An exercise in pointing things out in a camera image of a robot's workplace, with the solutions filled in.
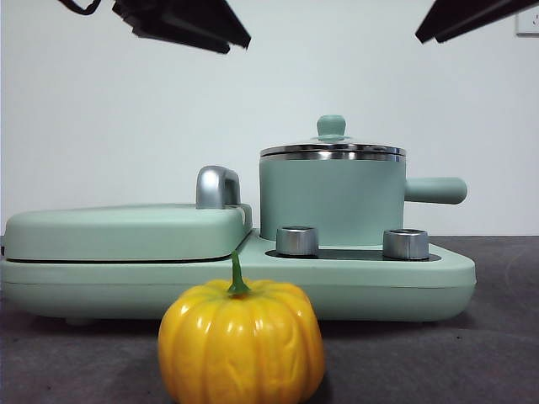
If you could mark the mint green breakfast machine base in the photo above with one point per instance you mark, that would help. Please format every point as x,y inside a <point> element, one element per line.
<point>379,286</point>

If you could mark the mint green hinged griddle cover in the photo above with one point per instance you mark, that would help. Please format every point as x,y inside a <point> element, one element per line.
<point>126,231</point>

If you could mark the yellow pumpkin with green stem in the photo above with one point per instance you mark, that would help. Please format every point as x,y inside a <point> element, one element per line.
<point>240,345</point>

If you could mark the white wall socket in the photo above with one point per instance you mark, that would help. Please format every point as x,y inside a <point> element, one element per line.
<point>528,23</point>

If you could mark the glass lid with green knob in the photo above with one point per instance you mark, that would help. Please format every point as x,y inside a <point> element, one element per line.
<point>330,126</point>

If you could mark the silver control knob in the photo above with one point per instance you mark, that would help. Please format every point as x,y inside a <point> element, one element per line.
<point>405,244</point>
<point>297,242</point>

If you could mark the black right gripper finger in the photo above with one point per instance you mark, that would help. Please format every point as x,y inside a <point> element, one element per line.
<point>446,19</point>
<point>497,17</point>

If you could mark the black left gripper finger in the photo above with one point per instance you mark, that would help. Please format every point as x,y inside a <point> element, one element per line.
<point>181,35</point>
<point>210,21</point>

